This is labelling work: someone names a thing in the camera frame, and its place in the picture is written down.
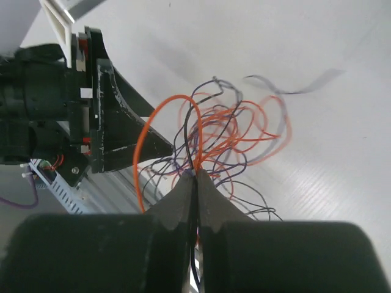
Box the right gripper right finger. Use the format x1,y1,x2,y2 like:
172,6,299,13
197,170,388,292

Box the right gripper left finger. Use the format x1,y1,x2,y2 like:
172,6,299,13
1,175,196,292

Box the orange and purple wires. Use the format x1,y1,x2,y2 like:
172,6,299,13
133,69,346,222

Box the aluminium mounting rail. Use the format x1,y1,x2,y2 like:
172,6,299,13
78,167,172,214

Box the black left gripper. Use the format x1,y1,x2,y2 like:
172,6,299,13
0,26,175,187

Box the slotted white cable duct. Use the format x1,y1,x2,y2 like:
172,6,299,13
29,159,87,214

